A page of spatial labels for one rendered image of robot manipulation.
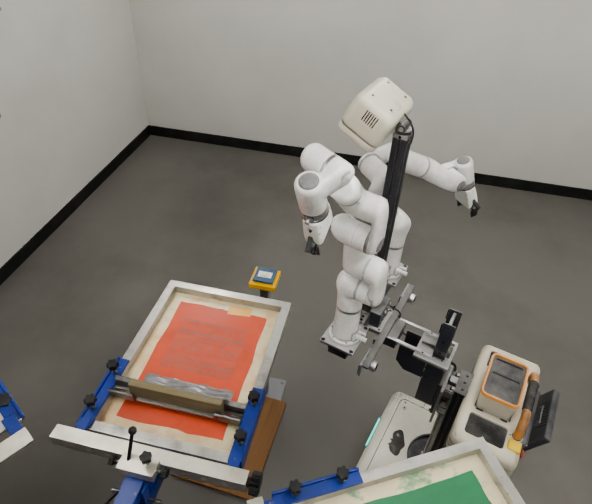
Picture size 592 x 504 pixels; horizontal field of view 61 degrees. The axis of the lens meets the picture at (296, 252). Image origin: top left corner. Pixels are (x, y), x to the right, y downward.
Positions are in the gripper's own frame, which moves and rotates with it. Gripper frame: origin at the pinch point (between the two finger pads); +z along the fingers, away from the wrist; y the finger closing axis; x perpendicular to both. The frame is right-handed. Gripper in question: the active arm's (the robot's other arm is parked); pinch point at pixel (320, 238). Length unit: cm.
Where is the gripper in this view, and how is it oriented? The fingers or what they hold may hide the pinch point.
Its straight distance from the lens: 145.6
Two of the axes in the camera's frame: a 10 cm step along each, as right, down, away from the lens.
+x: -9.2, -2.7, 2.9
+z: 1.4, 4.5, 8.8
